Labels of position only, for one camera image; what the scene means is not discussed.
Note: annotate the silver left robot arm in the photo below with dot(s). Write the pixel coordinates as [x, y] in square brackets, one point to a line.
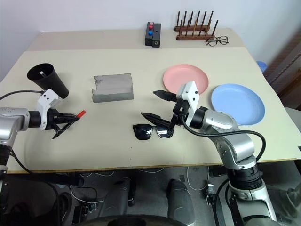
[11, 117]

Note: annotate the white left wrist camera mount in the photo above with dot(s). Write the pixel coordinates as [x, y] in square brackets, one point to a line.
[47, 97]

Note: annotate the dark rounded robot body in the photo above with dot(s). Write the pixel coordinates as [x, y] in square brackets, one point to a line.
[134, 221]

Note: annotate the black sunglasses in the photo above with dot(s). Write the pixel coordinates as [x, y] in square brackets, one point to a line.
[142, 131]

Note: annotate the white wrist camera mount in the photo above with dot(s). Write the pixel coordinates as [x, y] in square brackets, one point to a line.
[47, 97]
[190, 93]

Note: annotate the black framed clear eyeglasses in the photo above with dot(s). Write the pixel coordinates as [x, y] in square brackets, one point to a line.
[214, 42]

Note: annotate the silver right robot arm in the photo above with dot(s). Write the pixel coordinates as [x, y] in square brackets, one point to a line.
[235, 144]

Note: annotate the pink plate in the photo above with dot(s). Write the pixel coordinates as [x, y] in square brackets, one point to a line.
[181, 75]

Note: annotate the black marker with red cap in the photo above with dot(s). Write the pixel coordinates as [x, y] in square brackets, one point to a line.
[82, 113]

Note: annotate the blue plate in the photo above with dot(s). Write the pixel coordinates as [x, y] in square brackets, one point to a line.
[237, 101]

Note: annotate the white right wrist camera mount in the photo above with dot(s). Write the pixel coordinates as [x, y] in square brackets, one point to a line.
[190, 93]

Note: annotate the brown wooden peg rack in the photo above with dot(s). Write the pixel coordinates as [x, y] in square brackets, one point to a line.
[192, 30]

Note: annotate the brown wooden furniture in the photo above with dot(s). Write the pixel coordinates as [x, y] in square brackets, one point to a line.
[287, 66]

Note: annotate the black cup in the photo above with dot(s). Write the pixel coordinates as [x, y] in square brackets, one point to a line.
[53, 82]

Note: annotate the grey folded cloth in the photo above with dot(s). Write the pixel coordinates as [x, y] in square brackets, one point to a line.
[113, 87]

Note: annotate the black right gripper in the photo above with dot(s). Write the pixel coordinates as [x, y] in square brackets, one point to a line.
[179, 111]

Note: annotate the black box with red dot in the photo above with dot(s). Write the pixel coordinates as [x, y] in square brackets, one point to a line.
[156, 35]

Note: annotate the dark rounded foot shape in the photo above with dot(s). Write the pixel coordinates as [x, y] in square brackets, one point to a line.
[179, 197]

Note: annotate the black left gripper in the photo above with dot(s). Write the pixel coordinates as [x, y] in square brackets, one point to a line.
[51, 117]

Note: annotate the black box with coloured knobs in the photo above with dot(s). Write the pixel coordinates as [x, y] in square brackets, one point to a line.
[149, 35]

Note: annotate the marker with white end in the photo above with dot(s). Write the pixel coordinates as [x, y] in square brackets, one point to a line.
[42, 74]

